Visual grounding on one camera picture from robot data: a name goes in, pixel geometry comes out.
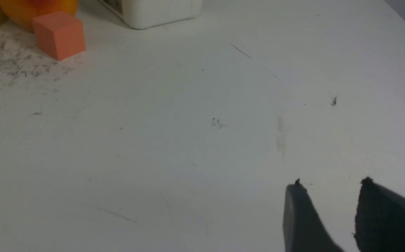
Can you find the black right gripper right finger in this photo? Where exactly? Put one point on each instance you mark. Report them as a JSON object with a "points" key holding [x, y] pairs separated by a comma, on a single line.
{"points": [[380, 219]]}

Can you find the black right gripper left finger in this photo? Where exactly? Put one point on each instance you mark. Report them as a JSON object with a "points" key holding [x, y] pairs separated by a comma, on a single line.
{"points": [[303, 230]]}

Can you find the white plastic container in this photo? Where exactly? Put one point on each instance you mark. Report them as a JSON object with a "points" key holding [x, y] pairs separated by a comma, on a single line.
{"points": [[144, 14]]}

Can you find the orange foam cube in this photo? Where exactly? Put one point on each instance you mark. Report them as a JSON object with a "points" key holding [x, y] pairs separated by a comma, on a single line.
{"points": [[60, 35]]}

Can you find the orange round plastic object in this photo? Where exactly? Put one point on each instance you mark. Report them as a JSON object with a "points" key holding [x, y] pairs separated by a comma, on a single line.
{"points": [[22, 12]]}

